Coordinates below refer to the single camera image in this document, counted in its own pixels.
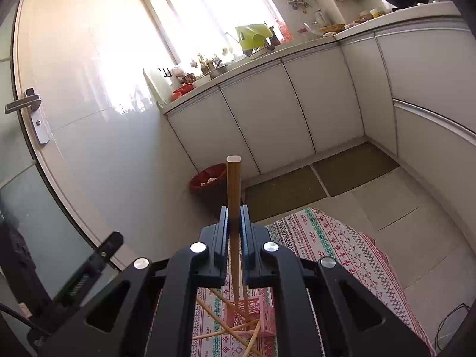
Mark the red plastic bottle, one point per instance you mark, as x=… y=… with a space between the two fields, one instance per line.
x=284 y=31

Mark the frosted glass door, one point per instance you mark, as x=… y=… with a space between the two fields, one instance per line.
x=48 y=208

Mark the clear glass jug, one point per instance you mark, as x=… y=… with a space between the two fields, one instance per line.
x=321 y=18

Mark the kitchen window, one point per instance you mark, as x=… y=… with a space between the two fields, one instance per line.
x=208 y=11

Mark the white cutting board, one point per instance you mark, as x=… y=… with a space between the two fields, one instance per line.
x=154 y=85

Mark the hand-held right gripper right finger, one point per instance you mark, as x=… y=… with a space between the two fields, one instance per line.
x=245 y=230

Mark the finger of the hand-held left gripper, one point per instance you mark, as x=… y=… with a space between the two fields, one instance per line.
x=108 y=245

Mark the single long bamboo chopstick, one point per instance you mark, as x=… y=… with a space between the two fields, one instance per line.
x=234 y=182

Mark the plate of fried food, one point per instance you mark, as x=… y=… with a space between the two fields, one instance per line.
x=331 y=28

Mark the striped patterned tablecloth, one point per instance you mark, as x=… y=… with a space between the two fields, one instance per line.
x=334 y=253

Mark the pink perforated utensil holder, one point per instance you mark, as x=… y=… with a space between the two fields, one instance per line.
x=260 y=319

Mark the olive floor mat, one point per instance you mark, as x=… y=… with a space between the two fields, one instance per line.
x=353 y=167
x=282 y=193

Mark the group of wooden chopsticks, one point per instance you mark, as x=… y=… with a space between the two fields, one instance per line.
x=223 y=330

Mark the brown trash bin red liner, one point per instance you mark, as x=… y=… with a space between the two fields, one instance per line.
x=208 y=182

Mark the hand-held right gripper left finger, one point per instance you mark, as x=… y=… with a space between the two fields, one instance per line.
x=223 y=230

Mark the white kitchen base cabinets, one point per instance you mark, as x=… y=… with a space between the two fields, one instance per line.
x=297 y=100

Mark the red bowl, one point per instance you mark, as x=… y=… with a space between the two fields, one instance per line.
x=182 y=92

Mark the metal basin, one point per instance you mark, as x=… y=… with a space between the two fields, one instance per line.
x=217 y=71

